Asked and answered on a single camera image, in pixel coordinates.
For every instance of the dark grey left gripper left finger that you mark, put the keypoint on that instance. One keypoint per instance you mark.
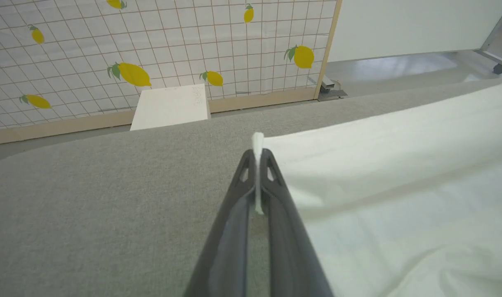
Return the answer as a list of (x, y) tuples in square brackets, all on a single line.
[(228, 243)]

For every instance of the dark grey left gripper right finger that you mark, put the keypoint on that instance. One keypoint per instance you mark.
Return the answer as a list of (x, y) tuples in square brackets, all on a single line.
[(290, 247)]

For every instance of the white garment with grey stitching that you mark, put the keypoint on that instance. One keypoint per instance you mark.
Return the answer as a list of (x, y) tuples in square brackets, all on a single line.
[(399, 185)]

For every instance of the grey metal caster frame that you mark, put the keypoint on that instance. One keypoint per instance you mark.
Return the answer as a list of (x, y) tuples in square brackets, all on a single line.
[(496, 45)]

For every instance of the grey fabric sofa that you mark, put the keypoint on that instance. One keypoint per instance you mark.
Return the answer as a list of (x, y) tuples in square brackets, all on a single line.
[(90, 206)]

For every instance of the lemon print partition screen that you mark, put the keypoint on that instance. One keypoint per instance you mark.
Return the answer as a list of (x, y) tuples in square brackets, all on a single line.
[(172, 37)]

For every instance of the white partition panel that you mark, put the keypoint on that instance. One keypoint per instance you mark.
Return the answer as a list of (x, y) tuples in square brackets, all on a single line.
[(407, 27)]

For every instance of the grey metal partition foot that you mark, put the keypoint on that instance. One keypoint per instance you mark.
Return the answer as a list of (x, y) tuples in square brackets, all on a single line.
[(328, 84)]

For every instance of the white rectangular block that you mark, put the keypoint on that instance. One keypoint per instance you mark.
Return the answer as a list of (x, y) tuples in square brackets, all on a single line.
[(170, 107)]

